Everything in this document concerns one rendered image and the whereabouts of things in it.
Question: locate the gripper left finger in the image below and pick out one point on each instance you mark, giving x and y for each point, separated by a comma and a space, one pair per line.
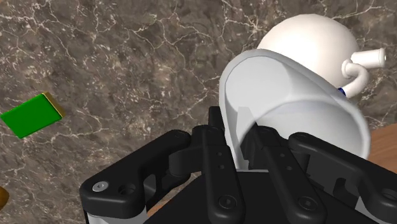
218, 176

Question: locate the brown round thing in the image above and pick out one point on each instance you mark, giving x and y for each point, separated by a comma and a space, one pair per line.
3, 198

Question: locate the green flat box gold edge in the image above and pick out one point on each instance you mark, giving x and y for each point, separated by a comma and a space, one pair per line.
29, 116

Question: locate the white round pot with spout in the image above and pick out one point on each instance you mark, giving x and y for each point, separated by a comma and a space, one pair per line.
310, 40

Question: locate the white cup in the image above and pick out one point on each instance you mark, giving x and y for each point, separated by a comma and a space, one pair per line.
279, 93

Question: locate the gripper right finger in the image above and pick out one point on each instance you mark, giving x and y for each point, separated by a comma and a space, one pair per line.
341, 161

